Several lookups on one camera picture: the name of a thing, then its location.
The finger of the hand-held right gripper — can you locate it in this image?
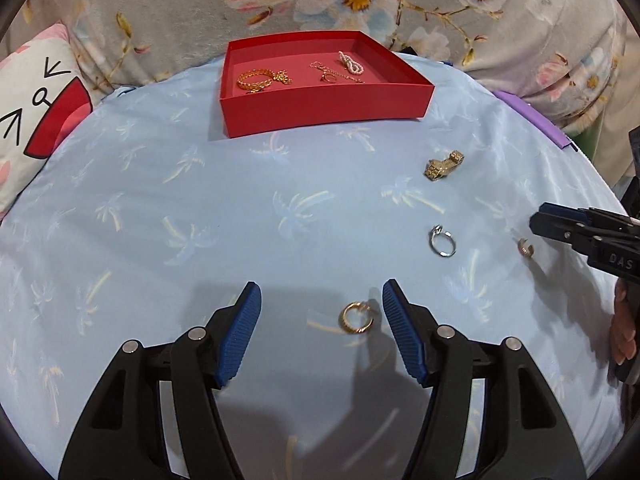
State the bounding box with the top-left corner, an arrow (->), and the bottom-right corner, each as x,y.
530,211 -> 607,252
541,202 -> 640,228

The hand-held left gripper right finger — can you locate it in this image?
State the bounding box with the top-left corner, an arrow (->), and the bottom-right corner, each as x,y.
381,279 -> 587,480

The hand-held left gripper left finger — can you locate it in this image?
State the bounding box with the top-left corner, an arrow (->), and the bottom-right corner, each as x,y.
62,281 -> 263,480

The gold hoop earring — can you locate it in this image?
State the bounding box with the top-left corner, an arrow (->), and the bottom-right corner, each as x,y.
339,301 -> 373,335

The red cardboard box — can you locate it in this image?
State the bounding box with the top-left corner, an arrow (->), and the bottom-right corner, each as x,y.
219,30 -> 434,139

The pearl bracelet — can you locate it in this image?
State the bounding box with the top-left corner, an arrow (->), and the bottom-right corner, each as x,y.
337,51 -> 365,76

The gold braided bangle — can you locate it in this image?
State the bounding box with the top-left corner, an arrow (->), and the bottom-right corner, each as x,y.
236,68 -> 275,93

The person's right hand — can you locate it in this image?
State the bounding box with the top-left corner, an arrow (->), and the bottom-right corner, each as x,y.
607,280 -> 640,367

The purple strip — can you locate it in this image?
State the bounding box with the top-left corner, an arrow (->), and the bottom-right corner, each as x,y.
492,89 -> 573,150

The light blue palm print sheet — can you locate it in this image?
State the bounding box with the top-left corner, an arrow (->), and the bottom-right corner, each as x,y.
0,50 -> 631,480

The white cartoon face pillow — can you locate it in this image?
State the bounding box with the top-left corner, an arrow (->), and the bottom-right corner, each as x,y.
0,22 -> 93,216

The grey floral blanket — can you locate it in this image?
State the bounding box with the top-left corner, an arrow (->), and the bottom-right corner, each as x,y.
10,0 -> 633,183

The silver ring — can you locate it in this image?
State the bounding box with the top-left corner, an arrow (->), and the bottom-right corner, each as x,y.
429,224 -> 457,258

